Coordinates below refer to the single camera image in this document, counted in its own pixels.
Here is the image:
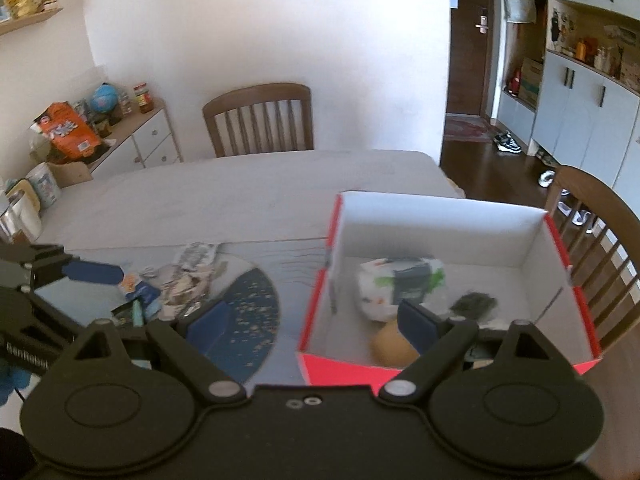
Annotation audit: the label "white printed snack packet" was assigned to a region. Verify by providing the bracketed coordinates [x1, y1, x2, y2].
[158, 243, 219, 321]

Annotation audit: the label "clear bag of dark seaweed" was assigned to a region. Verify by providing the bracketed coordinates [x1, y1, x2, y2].
[450, 292, 498, 323]

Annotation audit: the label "blue white small packet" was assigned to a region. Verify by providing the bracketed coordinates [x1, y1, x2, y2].
[118, 273, 160, 309]

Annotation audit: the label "white green tissue pack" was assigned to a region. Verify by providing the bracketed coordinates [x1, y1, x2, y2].
[356, 258, 448, 323]

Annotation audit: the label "white mug with print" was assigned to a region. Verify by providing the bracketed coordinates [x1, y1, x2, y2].
[26, 162, 62, 209]

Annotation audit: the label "red and white cardboard box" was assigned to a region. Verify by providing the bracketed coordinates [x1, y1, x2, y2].
[298, 192, 602, 390]

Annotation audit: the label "orange snack bag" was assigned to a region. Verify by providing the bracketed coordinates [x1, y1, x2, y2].
[34, 102, 102, 162]

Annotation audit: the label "white drawer cabinet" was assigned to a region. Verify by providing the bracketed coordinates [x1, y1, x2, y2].
[88, 100, 183, 179]

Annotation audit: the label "blue globe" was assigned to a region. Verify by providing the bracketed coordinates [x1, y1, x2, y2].
[89, 82, 118, 115]

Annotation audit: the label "red-lidded sauce jar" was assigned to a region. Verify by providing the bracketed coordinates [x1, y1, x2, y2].
[134, 82, 154, 114]

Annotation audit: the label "white shoes on floor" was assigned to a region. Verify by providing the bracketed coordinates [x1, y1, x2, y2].
[538, 170, 555, 188]

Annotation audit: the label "black sneakers on floor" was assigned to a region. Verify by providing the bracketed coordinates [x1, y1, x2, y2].
[494, 132, 522, 154]

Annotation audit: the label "wooden chair at right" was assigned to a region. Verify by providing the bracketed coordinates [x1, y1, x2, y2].
[546, 166, 639, 351]

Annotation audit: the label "wooden chair behind table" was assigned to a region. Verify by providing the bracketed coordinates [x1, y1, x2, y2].
[202, 82, 314, 157]

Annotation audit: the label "grey hallway cabinet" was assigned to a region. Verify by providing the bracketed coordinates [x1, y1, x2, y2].
[496, 0, 639, 203]

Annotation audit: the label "cardboard box in cabinet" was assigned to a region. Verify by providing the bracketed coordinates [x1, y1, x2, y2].
[518, 58, 544, 108]

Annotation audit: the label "dark wooden door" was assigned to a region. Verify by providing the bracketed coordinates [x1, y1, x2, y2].
[447, 0, 494, 116]

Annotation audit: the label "hanging tote bag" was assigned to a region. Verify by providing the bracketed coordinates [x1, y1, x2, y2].
[503, 0, 537, 25]

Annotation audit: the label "wooden wall shelf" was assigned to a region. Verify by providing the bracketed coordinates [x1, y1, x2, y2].
[0, 8, 62, 36]

